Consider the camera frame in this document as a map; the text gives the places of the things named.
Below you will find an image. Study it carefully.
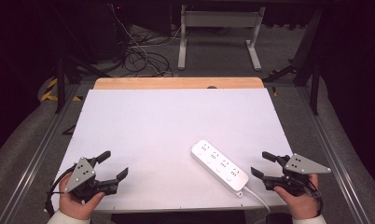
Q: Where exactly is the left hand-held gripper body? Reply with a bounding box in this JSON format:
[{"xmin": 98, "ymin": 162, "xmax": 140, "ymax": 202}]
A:
[{"xmin": 63, "ymin": 156, "xmax": 119, "ymax": 203}]

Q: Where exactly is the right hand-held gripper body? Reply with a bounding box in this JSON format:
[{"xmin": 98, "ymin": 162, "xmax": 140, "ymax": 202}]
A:
[{"xmin": 263, "ymin": 152, "xmax": 332, "ymax": 198}]

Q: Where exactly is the person's left hand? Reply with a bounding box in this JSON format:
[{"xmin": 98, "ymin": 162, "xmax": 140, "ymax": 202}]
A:
[{"xmin": 58, "ymin": 172, "xmax": 106, "ymax": 221}]

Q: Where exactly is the person's right hand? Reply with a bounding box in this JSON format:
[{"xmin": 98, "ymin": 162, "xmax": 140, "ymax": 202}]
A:
[{"xmin": 272, "ymin": 173, "xmax": 320, "ymax": 220}]

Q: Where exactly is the white power strip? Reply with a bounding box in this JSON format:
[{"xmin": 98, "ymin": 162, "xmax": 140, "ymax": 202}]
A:
[{"xmin": 190, "ymin": 139, "xmax": 250, "ymax": 198}]

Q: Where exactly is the white table board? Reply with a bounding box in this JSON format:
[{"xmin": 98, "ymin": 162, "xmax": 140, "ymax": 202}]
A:
[{"xmin": 50, "ymin": 88, "xmax": 294, "ymax": 213}]

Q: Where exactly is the yellow black hazard tape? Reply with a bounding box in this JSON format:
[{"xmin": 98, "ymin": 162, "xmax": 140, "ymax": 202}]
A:
[{"xmin": 40, "ymin": 77, "xmax": 83, "ymax": 103}]

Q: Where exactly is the black tripod stand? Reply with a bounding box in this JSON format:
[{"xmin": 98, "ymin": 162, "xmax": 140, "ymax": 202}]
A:
[{"xmin": 53, "ymin": 54, "xmax": 113, "ymax": 115}]

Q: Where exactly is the black metal stand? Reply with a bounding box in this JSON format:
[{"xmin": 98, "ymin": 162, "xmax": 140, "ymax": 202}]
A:
[{"xmin": 263, "ymin": 8, "xmax": 324, "ymax": 116}]

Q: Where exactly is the wooden table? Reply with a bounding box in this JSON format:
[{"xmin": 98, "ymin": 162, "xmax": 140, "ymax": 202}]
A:
[{"xmin": 92, "ymin": 77, "xmax": 265, "ymax": 91}]

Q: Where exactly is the black equipment box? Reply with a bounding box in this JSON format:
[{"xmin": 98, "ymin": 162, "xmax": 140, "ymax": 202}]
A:
[{"xmin": 82, "ymin": 2, "xmax": 173, "ymax": 62}]

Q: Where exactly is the white power strip cable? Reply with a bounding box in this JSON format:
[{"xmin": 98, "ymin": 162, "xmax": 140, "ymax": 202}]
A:
[{"xmin": 243, "ymin": 186, "xmax": 272, "ymax": 215}]

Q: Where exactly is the aluminium floor rail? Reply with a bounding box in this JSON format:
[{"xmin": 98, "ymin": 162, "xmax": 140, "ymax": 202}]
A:
[
  {"xmin": 296, "ymin": 85, "xmax": 371, "ymax": 224},
  {"xmin": 0, "ymin": 83, "xmax": 81, "ymax": 224}
]

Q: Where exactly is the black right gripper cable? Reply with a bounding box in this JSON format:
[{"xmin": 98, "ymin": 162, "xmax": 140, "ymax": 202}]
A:
[{"xmin": 301, "ymin": 178, "xmax": 325, "ymax": 216}]

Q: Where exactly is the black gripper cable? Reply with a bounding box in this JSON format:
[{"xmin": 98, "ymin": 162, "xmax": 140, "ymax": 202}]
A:
[
  {"xmin": 301, "ymin": 178, "xmax": 325, "ymax": 216},
  {"xmin": 44, "ymin": 164, "xmax": 76, "ymax": 217}
]

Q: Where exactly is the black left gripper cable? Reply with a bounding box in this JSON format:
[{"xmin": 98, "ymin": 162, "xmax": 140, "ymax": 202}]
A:
[{"xmin": 44, "ymin": 164, "xmax": 76, "ymax": 217}]

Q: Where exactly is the tangle of black floor cables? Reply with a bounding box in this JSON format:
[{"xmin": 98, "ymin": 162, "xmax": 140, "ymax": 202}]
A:
[{"xmin": 121, "ymin": 29, "xmax": 174, "ymax": 77}]

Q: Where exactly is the white floor cable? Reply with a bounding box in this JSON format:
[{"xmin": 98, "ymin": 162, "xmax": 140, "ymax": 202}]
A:
[{"xmin": 109, "ymin": 3, "xmax": 182, "ymax": 77}]

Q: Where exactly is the white metal stand frame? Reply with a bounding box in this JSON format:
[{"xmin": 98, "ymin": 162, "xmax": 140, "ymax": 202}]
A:
[{"xmin": 176, "ymin": 4, "xmax": 267, "ymax": 72}]

